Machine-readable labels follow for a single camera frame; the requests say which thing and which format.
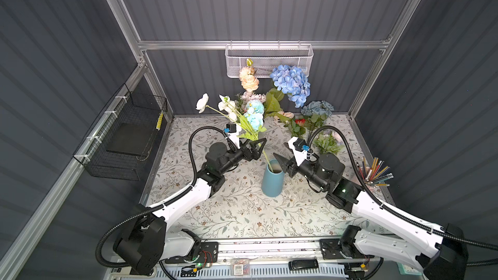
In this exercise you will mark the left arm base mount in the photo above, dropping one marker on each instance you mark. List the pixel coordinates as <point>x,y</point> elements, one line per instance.
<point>205,252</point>

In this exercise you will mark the peach peony stem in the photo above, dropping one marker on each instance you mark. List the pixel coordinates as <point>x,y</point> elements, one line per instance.
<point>247,77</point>

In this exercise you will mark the teal desk clock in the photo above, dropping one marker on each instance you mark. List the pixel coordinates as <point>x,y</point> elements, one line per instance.
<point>407,270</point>

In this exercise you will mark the white power strip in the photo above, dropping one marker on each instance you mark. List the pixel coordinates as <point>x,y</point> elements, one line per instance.
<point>120,272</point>

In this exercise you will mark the teal ceramic vase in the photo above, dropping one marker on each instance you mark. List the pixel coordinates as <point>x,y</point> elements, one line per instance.
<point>273,178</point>

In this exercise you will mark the light blue flower stem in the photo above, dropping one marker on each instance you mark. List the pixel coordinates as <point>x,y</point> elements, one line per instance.
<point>254,114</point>

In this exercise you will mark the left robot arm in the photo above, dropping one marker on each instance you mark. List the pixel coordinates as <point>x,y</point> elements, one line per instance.
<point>145,240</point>

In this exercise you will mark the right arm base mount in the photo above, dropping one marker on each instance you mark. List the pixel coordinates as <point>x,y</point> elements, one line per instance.
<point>334,248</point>

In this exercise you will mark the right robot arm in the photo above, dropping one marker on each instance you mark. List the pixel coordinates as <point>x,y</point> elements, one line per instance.
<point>413,241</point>

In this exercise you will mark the black pad in basket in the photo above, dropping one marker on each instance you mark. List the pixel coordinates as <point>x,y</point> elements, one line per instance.
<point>130,139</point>

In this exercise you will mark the black wire basket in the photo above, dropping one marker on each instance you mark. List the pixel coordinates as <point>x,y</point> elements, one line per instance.
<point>132,108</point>

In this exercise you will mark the black remote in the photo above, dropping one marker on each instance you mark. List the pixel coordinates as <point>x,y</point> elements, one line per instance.
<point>303,264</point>

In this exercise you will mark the coloured pencils bunch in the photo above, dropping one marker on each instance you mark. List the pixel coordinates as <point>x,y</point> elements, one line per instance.
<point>375,175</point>

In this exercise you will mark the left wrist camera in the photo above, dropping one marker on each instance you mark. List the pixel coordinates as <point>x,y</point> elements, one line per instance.
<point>232,132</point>

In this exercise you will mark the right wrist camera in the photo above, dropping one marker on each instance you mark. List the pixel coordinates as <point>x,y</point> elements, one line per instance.
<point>300,149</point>

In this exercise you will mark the orange gerbera flower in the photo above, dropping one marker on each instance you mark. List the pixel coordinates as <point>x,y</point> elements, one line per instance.
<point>296,127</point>

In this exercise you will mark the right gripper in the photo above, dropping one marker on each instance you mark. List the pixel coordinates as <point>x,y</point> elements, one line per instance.
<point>285,164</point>

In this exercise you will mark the yellow marker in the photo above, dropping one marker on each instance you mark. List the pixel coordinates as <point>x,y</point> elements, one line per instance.
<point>159,121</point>

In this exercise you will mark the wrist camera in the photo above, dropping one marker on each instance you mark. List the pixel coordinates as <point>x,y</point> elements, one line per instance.
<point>300,149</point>
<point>232,132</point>

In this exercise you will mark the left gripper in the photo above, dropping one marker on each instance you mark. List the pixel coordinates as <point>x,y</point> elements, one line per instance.
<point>253,153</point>

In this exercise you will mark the white wire basket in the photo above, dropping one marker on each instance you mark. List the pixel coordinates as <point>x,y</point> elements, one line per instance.
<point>264,57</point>

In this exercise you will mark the blue hydrangea flower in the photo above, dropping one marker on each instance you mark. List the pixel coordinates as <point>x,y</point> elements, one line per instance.
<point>293,82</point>

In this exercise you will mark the lilac white flower bunch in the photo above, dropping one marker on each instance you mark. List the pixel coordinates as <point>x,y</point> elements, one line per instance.
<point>244,98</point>

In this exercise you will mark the small purple sprig stem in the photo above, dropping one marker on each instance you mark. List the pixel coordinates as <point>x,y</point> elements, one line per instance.
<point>328,143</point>

